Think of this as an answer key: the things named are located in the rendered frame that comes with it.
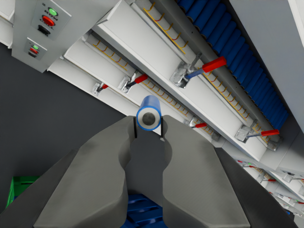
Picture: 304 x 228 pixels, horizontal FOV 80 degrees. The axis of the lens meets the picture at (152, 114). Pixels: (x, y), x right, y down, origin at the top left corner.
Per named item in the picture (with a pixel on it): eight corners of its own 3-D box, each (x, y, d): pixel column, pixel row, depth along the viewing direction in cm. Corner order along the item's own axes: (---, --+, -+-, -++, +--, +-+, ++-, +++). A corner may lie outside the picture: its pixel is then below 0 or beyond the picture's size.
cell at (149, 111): (163, 100, 19) (167, 114, 12) (154, 115, 19) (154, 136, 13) (147, 91, 19) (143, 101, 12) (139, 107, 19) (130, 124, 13)
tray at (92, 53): (198, 144, 78) (225, 161, 66) (60, 54, 44) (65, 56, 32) (224, 105, 78) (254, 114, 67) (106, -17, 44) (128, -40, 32)
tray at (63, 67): (167, 138, 93) (184, 150, 82) (46, 67, 59) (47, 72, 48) (188, 105, 94) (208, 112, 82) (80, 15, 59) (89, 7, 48)
